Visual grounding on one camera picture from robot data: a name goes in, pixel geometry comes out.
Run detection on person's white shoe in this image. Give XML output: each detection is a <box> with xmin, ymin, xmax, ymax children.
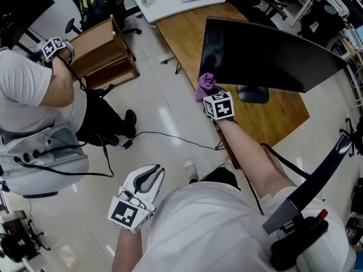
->
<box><xmin>183</xmin><ymin>159</ymin><xmax>199</xmax><ymax>182</ymax></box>

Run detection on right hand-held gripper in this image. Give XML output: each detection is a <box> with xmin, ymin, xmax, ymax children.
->
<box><xmin>202</xmin><ymin>85</ymin><xmax>236</xmax><ymax>130</ymax></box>

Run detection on person's left forearm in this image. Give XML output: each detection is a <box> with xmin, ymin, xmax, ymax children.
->
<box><xmin>112</xmin><ymin>228</ymin><xmax>144</xmax><ymax>272</ymax></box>

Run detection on person's white shirt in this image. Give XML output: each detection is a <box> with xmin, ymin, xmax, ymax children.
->
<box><xmin>136</xmin><ymin>181</ymin><xmax>357</xmax><ymax>272</ymax></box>

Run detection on white shelving unit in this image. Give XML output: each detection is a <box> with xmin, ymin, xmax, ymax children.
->
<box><xmin>294</xmin><ymin>0</ymin><xmax>363</xmax><ymax>107</ymax></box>

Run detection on green black backpack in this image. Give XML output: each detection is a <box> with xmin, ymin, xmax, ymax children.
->
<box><xmin>78</xmin><ymin>0</ymin><xmax>110</xmax><ymax>25</ymax></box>

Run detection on black power adapter cable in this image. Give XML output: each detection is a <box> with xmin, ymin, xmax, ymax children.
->
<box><xmin>121</xmin><ymin>131</ymin><xmax>226</xmax><ymax>152</ymax></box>

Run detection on black floor equipment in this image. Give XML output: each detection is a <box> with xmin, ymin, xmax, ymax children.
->
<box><xmin>0</xmin><ymin>208</ymin><xmax>52</xmax><ymax>266</ymax></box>

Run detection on black shoulder mount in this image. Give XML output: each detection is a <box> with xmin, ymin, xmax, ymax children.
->
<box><xmin>269</xmin><ymin>215</ymin><xmax>330</xmax><ymax>270</ymax></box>

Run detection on black strap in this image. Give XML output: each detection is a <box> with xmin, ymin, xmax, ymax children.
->
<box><xmin>260</xmin><ymin>142</ymin><xmax>310</xmax><ymax>181</ymax></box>

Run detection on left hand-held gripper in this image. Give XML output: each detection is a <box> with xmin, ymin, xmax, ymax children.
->
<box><xmin>107</xmin><ymin>164</ymin><xmax>166</xmax><ymax>234</ymax></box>

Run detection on open laptop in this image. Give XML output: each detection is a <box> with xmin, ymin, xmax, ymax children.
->
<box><xmin>351</xmin><ymin>25</ymin><xmax>363</xmax><ymax>46</ymax></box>

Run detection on person's black trousers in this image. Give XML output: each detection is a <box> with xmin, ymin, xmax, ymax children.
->
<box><xmin>188</xmin><ymin>167</ymin><xmax>242</xmax><ymax>192</ymax></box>

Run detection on black hanging cable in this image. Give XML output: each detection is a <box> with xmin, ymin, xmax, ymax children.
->
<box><xmin>240</xmin><ymin>168</ymin><xmax>265</xmax><ymax>216</ymax></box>

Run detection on person's right forearm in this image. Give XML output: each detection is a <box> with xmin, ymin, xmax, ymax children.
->
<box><xmin>220</xmin><ymin>119</ymin><xmax>298</xmax><ymax>206</ymax></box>

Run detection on purple cloth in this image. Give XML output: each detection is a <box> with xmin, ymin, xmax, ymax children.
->
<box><xmin>195</xmin><ymin>72</ymin><xmax>217</xmax><ymax>103</ymax></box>

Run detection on wooden shelf unit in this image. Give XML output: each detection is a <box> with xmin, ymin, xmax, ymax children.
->
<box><xmin>69</xmin><ymin>15</ymin><xmax>141</xmax><ymax>91</ymax></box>

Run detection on large black wall screen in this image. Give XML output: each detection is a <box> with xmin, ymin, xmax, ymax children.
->
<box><xmin>0</xmin><ymin>0</ymin><xmax>56</xmax><ymax>49</ymax></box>

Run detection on black monitor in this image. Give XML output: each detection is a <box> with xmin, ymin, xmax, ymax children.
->
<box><xmin>198</xmin><ymin>16</ymin><xmax>349</xmax><ymax>104</ymax></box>

